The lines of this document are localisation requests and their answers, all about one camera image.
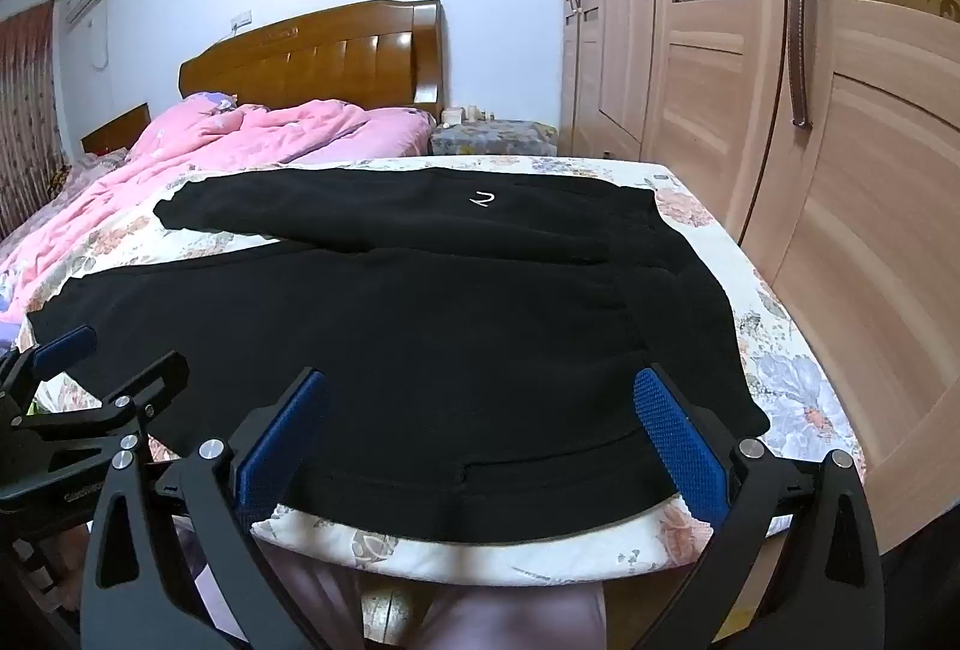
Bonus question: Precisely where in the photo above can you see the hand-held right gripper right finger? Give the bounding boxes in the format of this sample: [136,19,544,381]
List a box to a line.
[634,363,886,650]

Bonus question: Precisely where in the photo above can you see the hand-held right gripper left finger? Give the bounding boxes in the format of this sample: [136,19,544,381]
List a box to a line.
[79,367,329,650]

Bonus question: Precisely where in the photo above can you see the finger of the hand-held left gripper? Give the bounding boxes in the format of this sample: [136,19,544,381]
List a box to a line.
[15,351,190,452]
[0,325,98,411]

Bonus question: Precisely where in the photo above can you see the black hoodie sweatshirt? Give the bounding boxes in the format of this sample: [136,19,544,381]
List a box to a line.
[26,166,772,542]

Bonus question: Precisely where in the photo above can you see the floral bedsheet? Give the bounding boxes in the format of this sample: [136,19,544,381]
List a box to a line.
[0,155,867,583]

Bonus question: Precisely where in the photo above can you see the pink quilt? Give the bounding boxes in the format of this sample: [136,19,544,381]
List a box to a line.
[0,91,436,336]

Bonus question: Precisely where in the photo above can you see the small wooden headboard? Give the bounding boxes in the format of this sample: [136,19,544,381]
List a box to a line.
[81,102,151,154]

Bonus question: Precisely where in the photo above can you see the patterned red curtain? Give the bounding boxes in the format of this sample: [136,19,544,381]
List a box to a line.
[0,0,61,242]

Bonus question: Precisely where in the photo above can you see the person's legs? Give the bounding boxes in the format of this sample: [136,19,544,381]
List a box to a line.
[255,530,608,650]

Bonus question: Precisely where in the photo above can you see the light wooden wardrobe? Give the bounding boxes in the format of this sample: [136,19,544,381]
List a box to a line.
[559,0,960,553]

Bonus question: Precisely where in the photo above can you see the nightstand with floral cover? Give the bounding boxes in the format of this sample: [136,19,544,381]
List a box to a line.
[429,119,560,157]

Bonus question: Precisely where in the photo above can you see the large wooden headboard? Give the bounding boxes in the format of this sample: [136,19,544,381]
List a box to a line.
[178,0,445,122]

